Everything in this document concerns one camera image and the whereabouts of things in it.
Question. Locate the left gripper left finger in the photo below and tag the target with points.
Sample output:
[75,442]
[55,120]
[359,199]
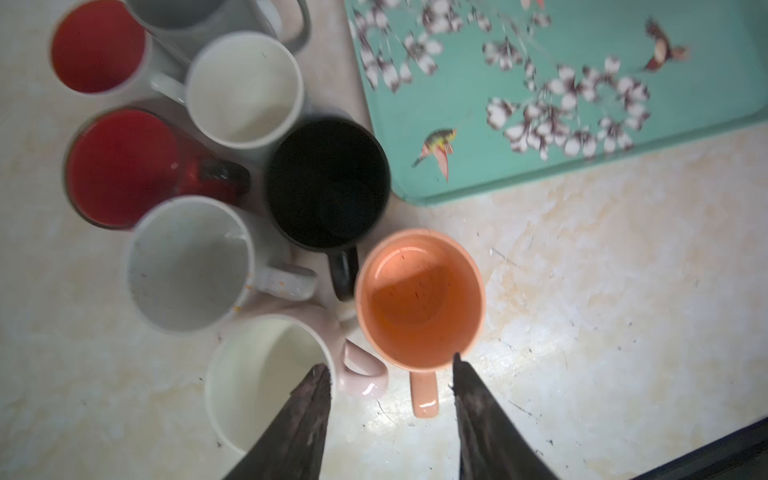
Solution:
[292,446]

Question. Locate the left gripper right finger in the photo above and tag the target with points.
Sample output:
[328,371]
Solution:
[490,445]

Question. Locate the pale pink mug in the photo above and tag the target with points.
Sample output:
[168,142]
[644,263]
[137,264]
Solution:
[255,369]

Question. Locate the cream and peach mug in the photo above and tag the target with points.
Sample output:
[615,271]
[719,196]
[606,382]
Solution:
[420,301]

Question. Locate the cream beige mug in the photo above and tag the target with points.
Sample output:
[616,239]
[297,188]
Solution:
[195,263]

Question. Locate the white and black mug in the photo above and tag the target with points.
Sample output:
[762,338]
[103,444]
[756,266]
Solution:
[326,187]

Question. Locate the red mug black handle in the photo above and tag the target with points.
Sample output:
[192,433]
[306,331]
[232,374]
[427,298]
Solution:
[126,161]

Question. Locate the white ribbed base mug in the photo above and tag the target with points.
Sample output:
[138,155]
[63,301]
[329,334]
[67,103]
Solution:
[244,91]

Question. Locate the dark grey mug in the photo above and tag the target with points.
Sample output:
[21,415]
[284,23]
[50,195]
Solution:
[185,27]

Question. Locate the white mug red inside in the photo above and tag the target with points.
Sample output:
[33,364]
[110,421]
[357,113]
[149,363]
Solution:
[99,51]

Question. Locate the green floral serving tray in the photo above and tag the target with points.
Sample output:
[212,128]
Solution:
[471,96]

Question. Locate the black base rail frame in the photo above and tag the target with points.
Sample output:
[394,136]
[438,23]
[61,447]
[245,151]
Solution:
[739,455]

